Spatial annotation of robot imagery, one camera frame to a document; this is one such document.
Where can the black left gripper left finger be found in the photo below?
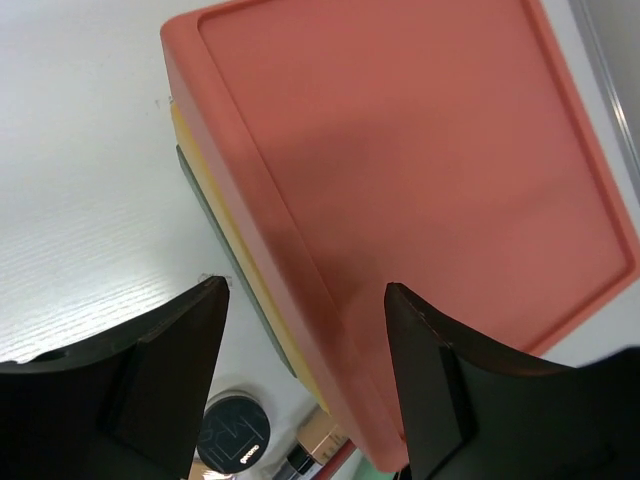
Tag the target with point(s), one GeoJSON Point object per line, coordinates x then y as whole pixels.
{"type": "Point", "coordinates": [126, 403]}

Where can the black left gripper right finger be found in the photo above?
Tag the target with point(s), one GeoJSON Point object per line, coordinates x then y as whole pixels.
{"type": "Point", "coordinates": [474, 408]}

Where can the round black powder compact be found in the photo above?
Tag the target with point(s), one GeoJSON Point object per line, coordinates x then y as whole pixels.
{"type": "Point", "coordinates": [235, 432]}

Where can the beige foundation bottle black cap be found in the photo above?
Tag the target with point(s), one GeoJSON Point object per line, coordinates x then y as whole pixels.
{"type": "Point", "coordinates": [318, 439]}

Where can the coral three-tier drawer organizer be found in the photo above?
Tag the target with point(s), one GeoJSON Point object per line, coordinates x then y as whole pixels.
{"type": "Point", "coordinates": [345, 145]}

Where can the aluminium frame rail right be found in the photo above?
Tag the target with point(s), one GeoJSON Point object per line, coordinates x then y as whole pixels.
{"type": "Point", "coordinates": [611, 28]}

